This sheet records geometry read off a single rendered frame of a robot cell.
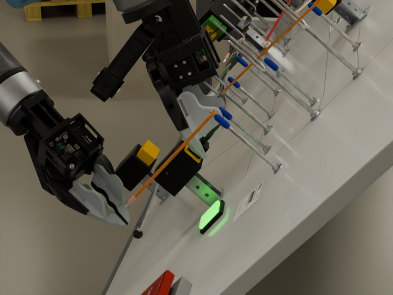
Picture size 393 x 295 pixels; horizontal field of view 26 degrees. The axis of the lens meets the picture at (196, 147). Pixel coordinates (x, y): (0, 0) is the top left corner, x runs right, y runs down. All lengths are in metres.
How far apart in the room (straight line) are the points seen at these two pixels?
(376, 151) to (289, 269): 0.81
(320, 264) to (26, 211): 1.99
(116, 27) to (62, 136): 3.11
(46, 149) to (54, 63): 3.82
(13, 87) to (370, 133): 0.56
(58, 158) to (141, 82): 3.21
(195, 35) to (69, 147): 0.24
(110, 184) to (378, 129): 0.48
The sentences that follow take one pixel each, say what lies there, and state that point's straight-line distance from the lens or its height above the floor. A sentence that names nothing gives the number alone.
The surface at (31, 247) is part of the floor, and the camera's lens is 3.17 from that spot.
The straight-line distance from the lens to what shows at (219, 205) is 1.10.
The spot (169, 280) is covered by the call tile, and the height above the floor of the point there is 1.12.
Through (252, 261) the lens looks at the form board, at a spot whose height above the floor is 1.20.
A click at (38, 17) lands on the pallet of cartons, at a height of 0.03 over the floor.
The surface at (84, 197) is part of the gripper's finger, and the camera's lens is 1.18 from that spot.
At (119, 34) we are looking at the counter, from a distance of 4.27.
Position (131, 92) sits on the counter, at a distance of 4.38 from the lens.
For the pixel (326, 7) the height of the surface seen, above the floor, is 1.33.
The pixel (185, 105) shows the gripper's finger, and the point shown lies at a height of 1.24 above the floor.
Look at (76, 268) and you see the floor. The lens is 3.03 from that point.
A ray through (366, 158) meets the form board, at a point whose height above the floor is 1.32.
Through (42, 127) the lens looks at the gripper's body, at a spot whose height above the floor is 1.19.
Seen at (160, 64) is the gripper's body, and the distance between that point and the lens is 1.08.
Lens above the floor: 1.66
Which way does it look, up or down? 25 degrees down
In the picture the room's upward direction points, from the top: straight up
